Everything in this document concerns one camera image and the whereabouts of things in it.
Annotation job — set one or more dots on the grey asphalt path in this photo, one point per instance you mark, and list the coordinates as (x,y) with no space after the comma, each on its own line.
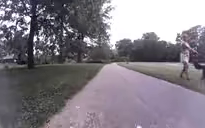
(123,100)

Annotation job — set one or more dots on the leafy tree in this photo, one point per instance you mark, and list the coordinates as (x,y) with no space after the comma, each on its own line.
(80,33)

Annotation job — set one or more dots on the large dark-trunked tree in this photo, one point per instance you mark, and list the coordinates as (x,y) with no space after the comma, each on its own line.
(30,40)

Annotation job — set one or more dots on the open grass lawn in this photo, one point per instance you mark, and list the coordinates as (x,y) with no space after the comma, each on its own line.
(156,69)

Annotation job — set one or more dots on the robot's own part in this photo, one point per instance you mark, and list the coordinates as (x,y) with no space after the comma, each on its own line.
(138,126)

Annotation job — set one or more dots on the person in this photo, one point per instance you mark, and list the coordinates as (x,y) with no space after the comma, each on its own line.
(185,55)

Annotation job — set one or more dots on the wood of dark trees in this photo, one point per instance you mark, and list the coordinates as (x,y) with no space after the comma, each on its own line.
(146,50)

